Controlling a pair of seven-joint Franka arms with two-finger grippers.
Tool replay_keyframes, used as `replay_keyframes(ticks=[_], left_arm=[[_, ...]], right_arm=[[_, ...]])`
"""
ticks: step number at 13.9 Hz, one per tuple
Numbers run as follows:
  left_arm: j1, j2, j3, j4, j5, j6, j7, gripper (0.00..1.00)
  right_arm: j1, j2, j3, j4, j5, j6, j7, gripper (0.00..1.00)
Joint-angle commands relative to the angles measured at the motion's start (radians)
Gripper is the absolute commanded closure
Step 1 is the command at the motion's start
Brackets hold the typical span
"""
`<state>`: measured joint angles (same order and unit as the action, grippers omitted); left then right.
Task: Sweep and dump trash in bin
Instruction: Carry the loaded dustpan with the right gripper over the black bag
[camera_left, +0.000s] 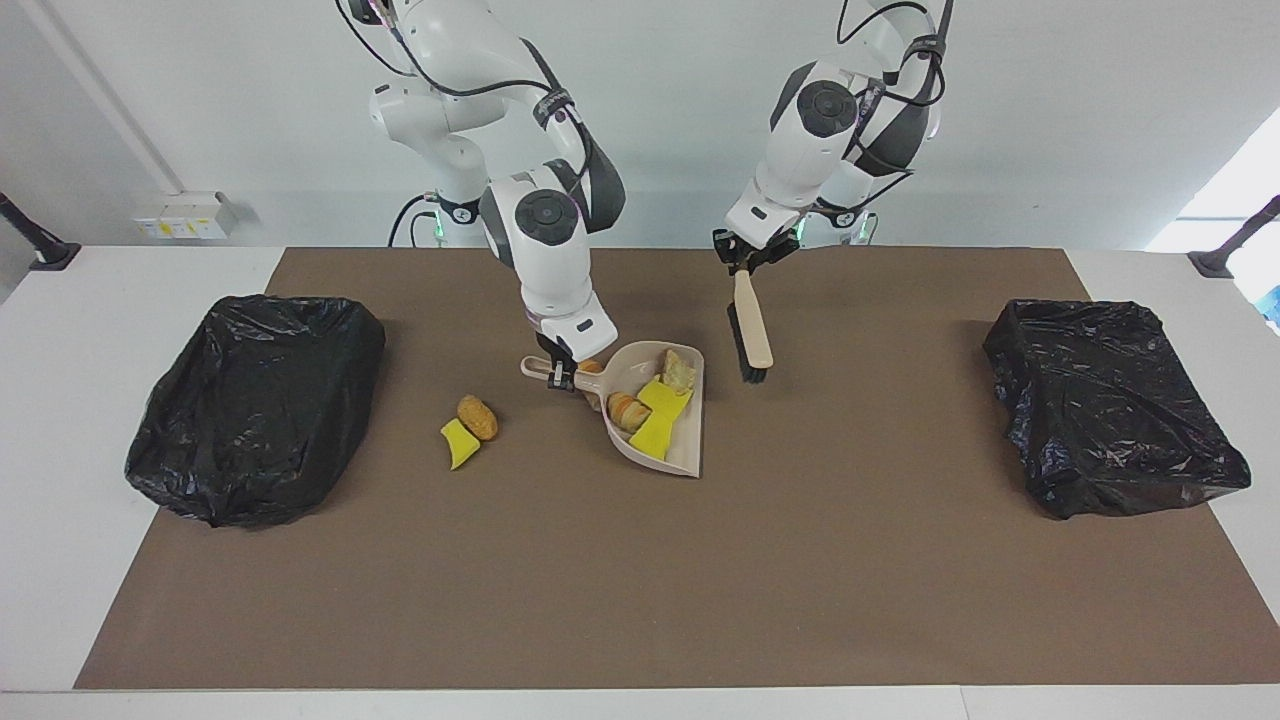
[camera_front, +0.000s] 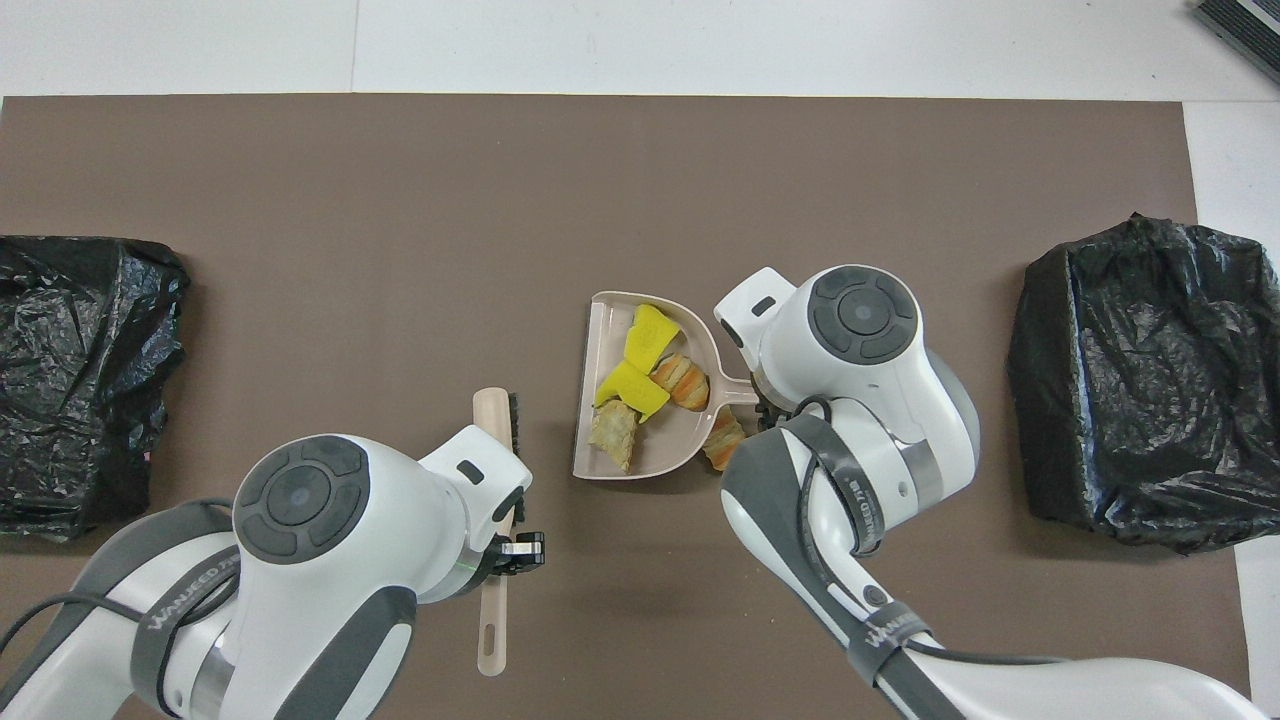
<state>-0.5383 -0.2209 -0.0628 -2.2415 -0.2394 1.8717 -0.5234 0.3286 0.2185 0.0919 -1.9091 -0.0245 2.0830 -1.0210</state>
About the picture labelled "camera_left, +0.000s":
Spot brown bread roll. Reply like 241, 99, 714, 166
457, 395, 499, 441

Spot black base cable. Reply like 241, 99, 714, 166
388, 193, 441, 248

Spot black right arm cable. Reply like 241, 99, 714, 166
338, 0, 601, 201

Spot round beige bread piece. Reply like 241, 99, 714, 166
607, 391, 653, 434

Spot brown table mat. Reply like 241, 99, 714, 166
74, 247, 1280, 691

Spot striped orange croissant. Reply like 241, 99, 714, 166
577, 357, 613, 413

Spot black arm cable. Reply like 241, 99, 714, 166
835, 0, 951, 216
338, 0, 601, 201

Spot black bag-lined bin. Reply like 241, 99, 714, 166
983, 298, 1252, 520
125, 294, 387, 529

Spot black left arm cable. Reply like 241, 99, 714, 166
835, 0, 951, 216

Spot beige hand brush black bristles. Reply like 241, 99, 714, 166
726, 268, 776, 386

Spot yellow sponge piece with tail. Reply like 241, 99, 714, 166
638, 376, 694, 421

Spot beige plastic dustpan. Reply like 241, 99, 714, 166
520, 341, 706, 479

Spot white wall socket box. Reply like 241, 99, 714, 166
133, 191, 239, 241

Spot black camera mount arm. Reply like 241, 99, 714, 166
0, 190, 83, 273
1187, 195, 1280, 279

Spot small yellow sponge wedge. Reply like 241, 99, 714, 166
440, 418, 482, 471

